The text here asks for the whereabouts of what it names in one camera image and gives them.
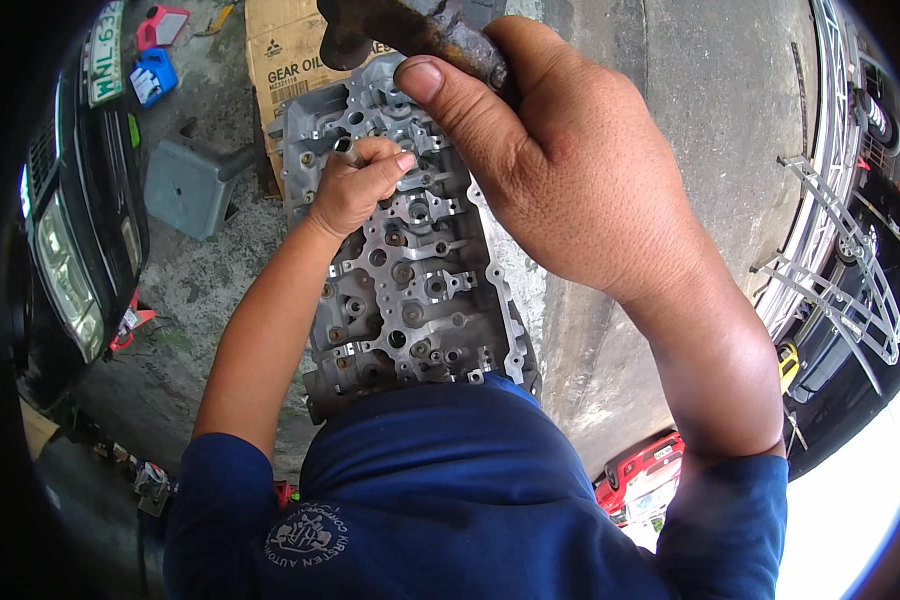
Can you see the person's right hand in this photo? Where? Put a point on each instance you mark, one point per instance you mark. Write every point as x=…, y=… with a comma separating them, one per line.
x=585, y=172

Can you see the person's left hand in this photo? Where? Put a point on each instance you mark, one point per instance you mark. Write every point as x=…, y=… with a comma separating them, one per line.
x=349, y=195

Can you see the steel socket tube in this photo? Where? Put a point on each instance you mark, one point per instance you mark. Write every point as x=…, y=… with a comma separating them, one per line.
x=347, y=150

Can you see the rusty metal hammer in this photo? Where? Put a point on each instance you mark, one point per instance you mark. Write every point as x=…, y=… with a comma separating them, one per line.
x=420, y=30

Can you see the aluminium engine cylinder head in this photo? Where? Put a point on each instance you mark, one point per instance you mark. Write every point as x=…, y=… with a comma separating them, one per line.
x=420, y=300

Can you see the grey plastic container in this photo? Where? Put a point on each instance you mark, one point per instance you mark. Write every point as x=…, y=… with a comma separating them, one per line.
x=187, y=187

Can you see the brown cardboard carton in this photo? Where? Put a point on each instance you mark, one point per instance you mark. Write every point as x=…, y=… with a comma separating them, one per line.
x=285, y=45

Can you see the yellow tool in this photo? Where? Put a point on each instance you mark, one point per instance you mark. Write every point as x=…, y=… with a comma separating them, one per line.
x=217, y=19

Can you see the blue oil can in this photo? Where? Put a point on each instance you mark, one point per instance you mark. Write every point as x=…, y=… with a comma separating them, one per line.
x=154, y=76

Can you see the silver metal truss beam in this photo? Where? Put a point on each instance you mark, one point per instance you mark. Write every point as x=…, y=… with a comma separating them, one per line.
x=825, y=150

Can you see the red oil can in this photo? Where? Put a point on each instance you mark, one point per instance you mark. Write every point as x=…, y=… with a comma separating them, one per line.
x=161, y=26

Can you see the red jack stand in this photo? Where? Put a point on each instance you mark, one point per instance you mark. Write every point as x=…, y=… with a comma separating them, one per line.
x=129, y=322

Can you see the black car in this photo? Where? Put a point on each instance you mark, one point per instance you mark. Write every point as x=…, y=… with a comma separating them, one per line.
x=90, y=187

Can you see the yellow plastic object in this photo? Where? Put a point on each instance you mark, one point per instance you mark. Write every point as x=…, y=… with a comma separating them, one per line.
x=788, y=365

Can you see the grey metal ladder rack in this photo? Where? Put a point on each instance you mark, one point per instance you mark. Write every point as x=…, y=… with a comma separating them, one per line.
x=844, y=285

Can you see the black vehicle with red lights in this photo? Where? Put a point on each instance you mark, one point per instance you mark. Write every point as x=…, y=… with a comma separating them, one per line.
x=879, y=120

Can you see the small red object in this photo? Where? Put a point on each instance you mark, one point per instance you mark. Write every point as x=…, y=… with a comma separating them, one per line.
x=285, y=493

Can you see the red car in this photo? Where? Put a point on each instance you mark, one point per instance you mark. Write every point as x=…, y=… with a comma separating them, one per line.
x=637, y=472

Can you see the person's body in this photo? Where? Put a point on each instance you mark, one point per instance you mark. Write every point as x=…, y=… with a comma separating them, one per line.
x=457, y=495

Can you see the dark blue car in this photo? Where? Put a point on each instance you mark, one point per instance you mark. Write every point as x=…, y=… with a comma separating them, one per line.
x=832, y=382

